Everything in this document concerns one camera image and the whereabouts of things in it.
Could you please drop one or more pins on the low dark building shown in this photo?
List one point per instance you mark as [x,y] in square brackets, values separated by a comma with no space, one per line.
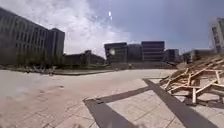
[80,59]

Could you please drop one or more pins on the raised kerb strip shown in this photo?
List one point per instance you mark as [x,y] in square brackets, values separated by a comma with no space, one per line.
[76,71]

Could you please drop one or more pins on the twin-block glass building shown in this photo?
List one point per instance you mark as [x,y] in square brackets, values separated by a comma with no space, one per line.
[151,50]

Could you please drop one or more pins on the small distant building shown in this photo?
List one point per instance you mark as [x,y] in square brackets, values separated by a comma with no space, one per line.
[171,55]

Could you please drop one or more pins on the pale paved plaza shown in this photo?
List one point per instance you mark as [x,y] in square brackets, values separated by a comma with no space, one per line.
[50,96]

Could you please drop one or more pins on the robot's own part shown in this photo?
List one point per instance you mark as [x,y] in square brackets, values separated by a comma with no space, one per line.
[77,126]

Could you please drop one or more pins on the low distant building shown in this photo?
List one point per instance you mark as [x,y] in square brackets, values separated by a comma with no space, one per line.
[196,55]

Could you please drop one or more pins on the pile of wooden frames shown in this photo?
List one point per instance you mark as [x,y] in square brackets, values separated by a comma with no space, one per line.
[196,81]

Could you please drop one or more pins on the large dark grey building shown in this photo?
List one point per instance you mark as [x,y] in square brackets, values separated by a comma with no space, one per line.
[26,40]

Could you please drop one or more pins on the white gridded building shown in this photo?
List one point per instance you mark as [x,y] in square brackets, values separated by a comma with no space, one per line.
[218,35]

